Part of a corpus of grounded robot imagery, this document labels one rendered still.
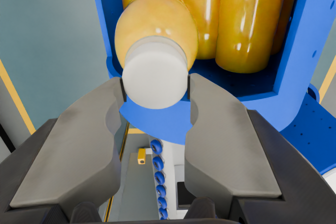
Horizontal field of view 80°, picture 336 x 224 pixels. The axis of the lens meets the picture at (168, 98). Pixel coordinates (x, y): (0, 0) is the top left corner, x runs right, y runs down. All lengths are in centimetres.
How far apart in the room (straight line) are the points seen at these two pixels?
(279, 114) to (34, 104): 191
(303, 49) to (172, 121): 14
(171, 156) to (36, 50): 131
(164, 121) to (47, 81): 165
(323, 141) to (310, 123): 8
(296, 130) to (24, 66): 173
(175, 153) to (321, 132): 47
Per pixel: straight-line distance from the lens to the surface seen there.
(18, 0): 167
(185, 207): 66
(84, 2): 149
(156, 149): 60
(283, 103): 23
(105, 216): 85
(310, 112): 88
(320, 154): 78
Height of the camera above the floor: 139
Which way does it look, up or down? 57 degrees down
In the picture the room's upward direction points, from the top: 179 degrees clockwise
